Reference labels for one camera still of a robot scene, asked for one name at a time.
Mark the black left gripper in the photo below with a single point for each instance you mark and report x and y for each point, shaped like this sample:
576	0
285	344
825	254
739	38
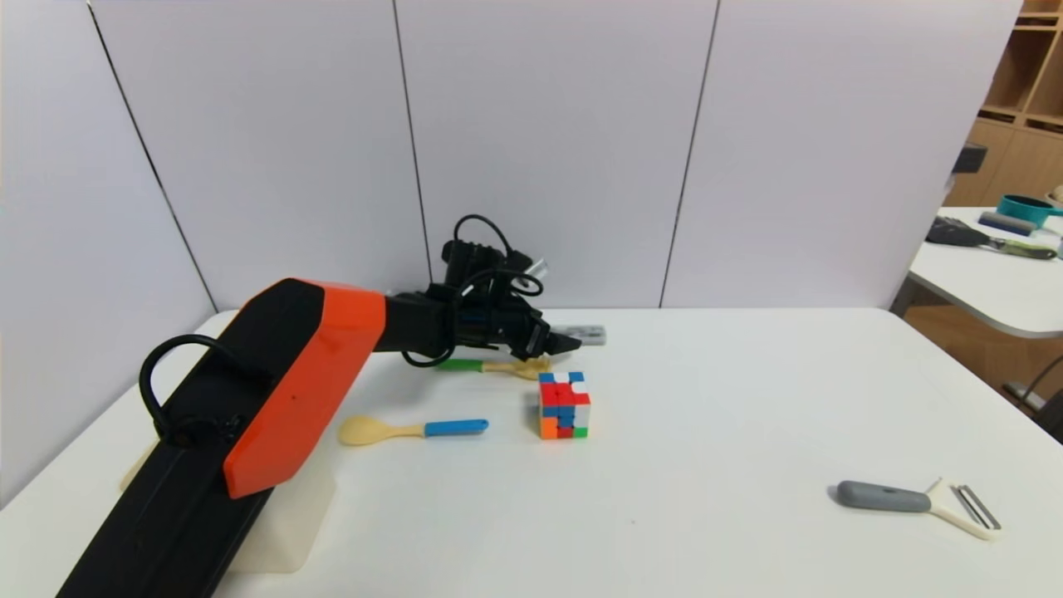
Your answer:
538	338

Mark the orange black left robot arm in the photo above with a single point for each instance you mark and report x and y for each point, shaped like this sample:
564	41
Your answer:
307	374

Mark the cream plastic storage box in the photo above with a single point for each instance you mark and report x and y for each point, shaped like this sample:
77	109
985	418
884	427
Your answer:
299	531

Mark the black box on partition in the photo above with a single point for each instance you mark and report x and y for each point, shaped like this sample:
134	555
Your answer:
969	158

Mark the grey bar object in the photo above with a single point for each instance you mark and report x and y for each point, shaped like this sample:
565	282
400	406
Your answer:
1006	223

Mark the multicolour puzzle cube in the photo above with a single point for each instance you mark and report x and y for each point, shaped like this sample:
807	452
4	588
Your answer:
565	407

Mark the white side table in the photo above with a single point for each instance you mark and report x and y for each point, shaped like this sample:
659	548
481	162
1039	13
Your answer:
980	286

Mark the teal cup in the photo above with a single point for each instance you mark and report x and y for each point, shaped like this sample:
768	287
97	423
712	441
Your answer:
1021	209

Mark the wooden shelf cabinet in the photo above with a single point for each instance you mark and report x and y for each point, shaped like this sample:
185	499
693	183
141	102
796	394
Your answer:
1021	162

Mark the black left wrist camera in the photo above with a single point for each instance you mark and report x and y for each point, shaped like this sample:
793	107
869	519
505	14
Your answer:
469	262

